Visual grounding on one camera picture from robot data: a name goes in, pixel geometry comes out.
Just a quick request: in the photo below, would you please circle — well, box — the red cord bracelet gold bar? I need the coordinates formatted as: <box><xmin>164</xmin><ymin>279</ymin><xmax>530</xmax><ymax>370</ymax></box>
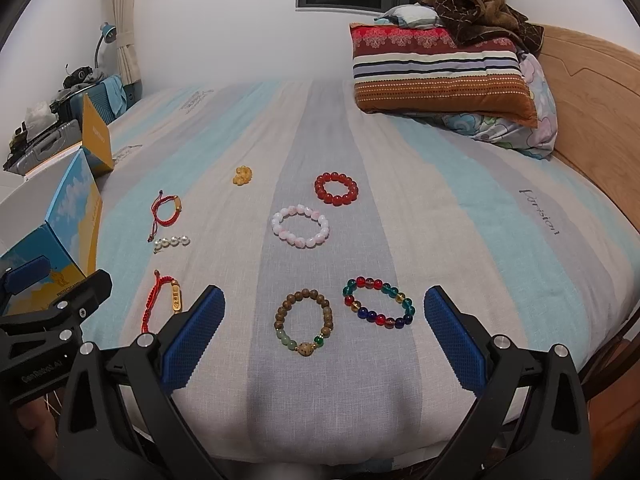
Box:
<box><xmin>140</xmin><ymin>268</ymin><xmax>185</xmax><ymax>335</ymax></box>

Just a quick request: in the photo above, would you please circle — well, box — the white pearl bracelet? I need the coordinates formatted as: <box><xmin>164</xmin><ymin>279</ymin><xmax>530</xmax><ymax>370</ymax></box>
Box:
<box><xmin>152</xmin><ymin>233</ymin><xmax>192</xmax><ymax>255</ymax></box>

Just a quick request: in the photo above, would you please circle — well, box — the brown wooden bead bracelet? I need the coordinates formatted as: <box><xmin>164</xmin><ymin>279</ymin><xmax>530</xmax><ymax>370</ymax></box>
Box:
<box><xmin>273</xmin><ymin>288</ymin><xmax>334</xmax><ymax>358</ymax></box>

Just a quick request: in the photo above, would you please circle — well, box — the red cord bracelet gold charm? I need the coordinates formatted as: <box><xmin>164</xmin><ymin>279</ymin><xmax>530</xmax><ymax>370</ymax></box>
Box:
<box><xmin>146</xmin><ymin>190</ymin><xmax>182</xmax><ymax>243</ymax></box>

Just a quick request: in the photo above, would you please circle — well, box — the pink bead bracelet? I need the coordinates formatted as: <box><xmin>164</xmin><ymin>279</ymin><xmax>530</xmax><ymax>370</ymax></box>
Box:
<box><xmin>270</xmin><ymin>204</ymin><xmax>331</xmax><ymax>250</ymax></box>

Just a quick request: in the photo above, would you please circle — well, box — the multicolour glass bead bracelet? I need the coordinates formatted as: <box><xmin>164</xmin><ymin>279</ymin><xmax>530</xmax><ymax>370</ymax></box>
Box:
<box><xmin>342</xmin><ymin>275</ymin><xmax>417</xmax><ymax>331</ymax></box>

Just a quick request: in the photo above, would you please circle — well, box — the red bead bracelet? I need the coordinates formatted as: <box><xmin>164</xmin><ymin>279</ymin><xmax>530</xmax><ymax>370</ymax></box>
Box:
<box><xmin>313</xmin><ymin>171</ymin><xmax>360</xmax><ymax>207</ymax></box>

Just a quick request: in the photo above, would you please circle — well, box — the person left hand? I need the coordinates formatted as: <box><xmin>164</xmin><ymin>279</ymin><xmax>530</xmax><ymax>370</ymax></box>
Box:
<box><xmin>16</xmin><ymin>398</ymin><xmax>58</xmax><ymax>464</ymax></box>

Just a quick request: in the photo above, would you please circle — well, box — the open blue yellow cardboard box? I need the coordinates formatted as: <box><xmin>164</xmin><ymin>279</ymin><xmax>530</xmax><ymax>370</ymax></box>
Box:
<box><xmin>1</xmin><ymin>98</ymin><xmax>114</xmax><ymax>315</ymax></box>

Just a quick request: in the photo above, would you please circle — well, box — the grey suitcase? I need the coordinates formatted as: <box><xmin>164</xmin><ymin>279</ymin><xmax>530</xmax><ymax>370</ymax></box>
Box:
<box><xmin>3</xmin><ymin>119</ymin><xmax>82</xmax><ymax>177</ymax></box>

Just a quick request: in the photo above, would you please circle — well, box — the white crumpled bag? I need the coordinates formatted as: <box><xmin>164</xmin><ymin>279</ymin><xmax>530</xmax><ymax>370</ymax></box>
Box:
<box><xmin>24</xmin><ymin>101</ymin><xmax>58</xmax><ymax>131</ymax></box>

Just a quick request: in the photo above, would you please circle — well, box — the teal suitcase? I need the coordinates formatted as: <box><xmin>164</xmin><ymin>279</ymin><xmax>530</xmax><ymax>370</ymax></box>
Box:
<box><xmin>60</xmin><ymin>75</ymin><xmax>129</xmax><ymax>125</ymax></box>

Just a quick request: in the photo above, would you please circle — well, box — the dark clutter on suitcase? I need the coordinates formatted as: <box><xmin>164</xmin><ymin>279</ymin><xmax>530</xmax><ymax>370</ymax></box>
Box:
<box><xmin>63</xmin><ymin>66</ymin><xmax>106</xmax><ymax>90</ymax></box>

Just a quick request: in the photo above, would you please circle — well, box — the floral pastel pillow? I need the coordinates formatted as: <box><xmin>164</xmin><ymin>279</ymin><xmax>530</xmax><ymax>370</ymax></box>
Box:
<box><xmin>439</xmin><ymin>52</ymin><xmax>559</xmax><ymax>162</ymax></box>

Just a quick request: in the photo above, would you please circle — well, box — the blue desk lamp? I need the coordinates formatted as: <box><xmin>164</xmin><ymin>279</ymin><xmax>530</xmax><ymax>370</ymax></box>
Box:
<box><xmin>93</xmin><ymin>22</ymin><xmax>117</xmax><ymax>68</ymax></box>

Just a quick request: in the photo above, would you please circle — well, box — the striped red brown pillow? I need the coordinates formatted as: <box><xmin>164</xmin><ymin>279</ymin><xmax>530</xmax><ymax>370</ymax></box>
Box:
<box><xmin>349</xmin><ymin>23</ymin><xmax>537</xmax><ymax>127</ymax></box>

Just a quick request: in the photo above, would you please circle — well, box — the wooden headboard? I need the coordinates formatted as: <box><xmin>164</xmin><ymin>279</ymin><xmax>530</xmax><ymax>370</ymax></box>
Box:
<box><xmin>539</xmin><ymin>25</ymin><xmax>640</xmax><ymax>226</ymax></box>

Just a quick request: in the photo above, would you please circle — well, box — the beige curtain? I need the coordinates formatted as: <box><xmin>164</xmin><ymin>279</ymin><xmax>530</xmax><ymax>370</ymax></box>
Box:
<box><xmin>104</xmin><ymin>0</ymin><xmax>141</xmax><ymax>86</ymax></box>

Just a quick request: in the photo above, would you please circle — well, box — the small light blue pillow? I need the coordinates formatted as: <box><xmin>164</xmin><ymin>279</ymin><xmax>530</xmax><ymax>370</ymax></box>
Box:
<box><xmin>374</xmin><ymin>3</ymin><xmax>444</xmax><ymax>29</ymax></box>

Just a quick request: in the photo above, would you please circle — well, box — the brown blanket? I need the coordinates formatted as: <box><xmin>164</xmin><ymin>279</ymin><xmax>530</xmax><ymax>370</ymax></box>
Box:
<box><xmin>420</xmin><ymin>0</ymin><xmax>544</xmax><ymax>55</ymax></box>

